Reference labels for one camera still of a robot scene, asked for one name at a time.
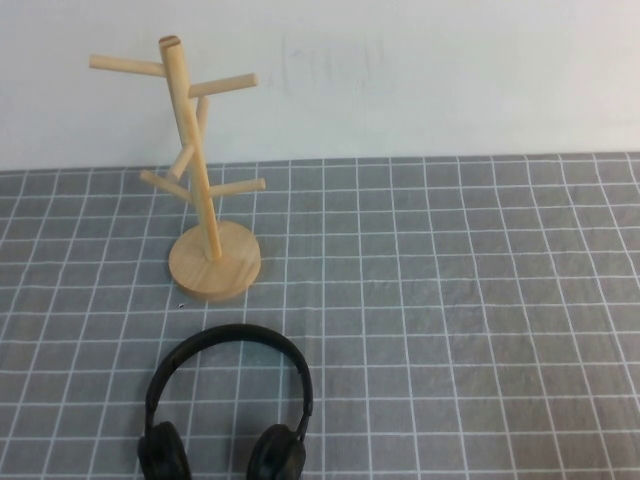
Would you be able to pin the wooden branch headphone stand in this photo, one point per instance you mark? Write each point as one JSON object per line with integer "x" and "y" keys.
{"x": 215, "y": 275}

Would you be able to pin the grey white-grid tablecloth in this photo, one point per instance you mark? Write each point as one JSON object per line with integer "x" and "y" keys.
{"x": 425, "y": 300}

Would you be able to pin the black over-ear headphones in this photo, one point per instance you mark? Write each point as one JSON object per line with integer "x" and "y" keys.
{"x": 225, "y": 331}

